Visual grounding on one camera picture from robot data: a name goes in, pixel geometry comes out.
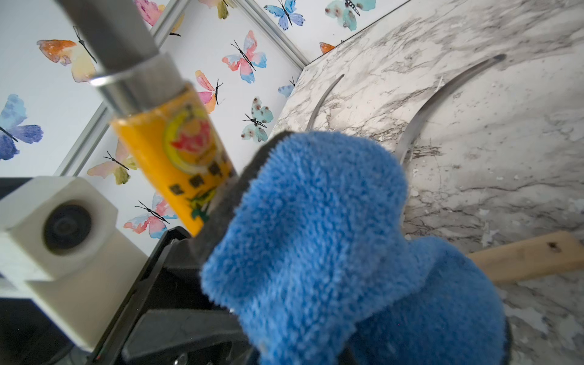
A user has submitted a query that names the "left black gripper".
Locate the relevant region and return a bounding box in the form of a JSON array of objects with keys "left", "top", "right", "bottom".
[{"left": 86, "top": 228, "right": 256, "bottom": 364}]

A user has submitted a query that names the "blue grey rag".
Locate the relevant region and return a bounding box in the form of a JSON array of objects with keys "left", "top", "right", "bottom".
[{"left": 191, "top": 132, "right": 512, "bottom": 364}]

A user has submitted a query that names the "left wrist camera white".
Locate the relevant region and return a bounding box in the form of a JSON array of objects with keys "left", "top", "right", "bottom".
[{"left": 1, "top": 176, "right": 147, "bottom": 351}]

